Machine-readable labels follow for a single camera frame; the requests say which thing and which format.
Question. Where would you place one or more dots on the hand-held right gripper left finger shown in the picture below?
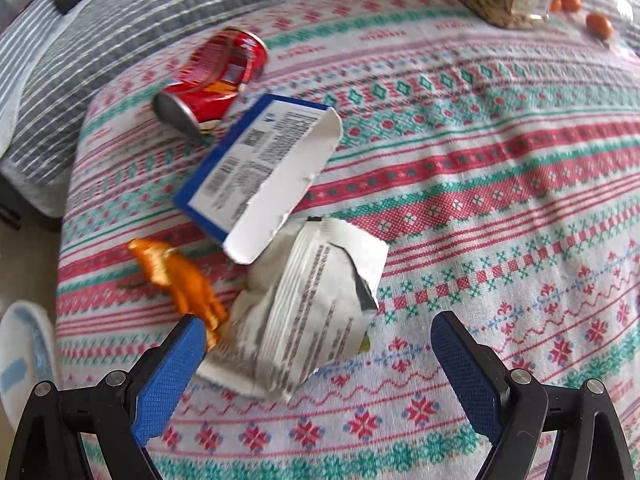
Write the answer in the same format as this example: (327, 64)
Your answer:
(165, 385)

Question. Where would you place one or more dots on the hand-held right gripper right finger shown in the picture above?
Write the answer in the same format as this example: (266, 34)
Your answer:
(465, 375)

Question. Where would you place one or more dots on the orange peel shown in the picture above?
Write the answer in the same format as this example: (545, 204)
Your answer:
(185, 275)

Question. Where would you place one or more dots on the white trash bin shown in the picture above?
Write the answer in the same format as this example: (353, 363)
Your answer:
(25, 340)

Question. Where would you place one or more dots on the white wrapper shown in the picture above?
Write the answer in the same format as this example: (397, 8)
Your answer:
(300, 310)

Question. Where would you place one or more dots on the patterned tablecloth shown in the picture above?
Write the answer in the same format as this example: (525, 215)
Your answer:
(500, 185)

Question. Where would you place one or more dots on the torn blue carton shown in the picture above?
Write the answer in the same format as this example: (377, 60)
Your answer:
(260, 170)

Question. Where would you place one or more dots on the dented red can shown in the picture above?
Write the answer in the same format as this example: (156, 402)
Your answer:
(215, 75)

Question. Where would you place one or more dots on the grey striped quilt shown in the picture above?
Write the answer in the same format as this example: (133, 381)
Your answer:
(125, 5)

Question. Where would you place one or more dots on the clear jar with bamboo lid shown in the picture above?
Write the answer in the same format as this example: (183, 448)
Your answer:
(620, 5)

